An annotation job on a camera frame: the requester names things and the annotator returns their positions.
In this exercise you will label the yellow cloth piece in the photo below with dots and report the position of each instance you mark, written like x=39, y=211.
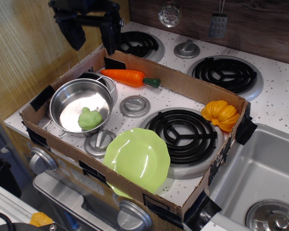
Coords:
x=40, y=219

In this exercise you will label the hanging round metal strainer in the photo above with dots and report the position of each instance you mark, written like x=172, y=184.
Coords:
x=170, y=14

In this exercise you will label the hanging grey slotted spatula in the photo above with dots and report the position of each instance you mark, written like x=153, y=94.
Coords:
x=218, y=23

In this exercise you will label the sink drain strainer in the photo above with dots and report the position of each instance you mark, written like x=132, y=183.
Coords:
x=268, y=215

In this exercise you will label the cardboard fence box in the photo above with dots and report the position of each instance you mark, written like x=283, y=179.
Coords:
x=176, y=203

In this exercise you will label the back right black burner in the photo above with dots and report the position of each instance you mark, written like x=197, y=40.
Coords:
x=234, y=74

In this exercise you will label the silver stove knob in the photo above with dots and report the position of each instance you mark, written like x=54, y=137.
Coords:
x=135, y=106
x=187, y=50
x=96, y=144

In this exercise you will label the stainless steel pan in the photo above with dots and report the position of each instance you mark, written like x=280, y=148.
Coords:
x=68, y=101

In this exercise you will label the centre silver stove knob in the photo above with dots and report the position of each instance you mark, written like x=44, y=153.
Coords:
x=135, y=106

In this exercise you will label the black burner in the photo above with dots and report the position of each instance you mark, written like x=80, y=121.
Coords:
x=234, y=74
x=192, y=141
x=143, y=45

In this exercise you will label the left oven front knob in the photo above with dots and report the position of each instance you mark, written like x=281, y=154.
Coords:
x=41, y=161

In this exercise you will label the back silver stove knob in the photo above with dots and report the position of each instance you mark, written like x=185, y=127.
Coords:
x=187, y=50

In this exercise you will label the front right black burner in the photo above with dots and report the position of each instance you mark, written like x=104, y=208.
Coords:
x=192, y=141

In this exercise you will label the silver oven door handle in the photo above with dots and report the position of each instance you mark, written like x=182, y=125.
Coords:
x=69, y=200

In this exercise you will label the green toy broccoli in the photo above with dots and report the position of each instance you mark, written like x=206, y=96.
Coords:
x=89, y=119

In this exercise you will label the stainless steel sink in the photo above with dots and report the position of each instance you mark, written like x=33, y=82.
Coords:
x=255, y=171

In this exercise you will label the oven knob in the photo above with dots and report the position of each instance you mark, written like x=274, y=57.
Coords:
x=41, y=161
x=131, y=217

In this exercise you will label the back left black burner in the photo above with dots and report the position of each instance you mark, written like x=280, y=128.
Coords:
x=143, y=45

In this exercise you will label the orange toy carrot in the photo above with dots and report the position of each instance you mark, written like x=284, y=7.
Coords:
x=132, y=78

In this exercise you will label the light green plastic plate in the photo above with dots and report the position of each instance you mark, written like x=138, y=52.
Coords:
x=141, y=156

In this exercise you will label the orange toy pumpkin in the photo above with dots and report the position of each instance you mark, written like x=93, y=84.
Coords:
x=221, y=114

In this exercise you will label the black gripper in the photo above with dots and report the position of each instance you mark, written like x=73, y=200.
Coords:
x=71, y=15

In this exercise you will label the right oven front knob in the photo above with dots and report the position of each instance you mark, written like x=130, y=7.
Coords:
x=131, y=217

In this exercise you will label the front silver stove knob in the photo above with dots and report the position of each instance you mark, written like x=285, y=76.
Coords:
x=96, y=144

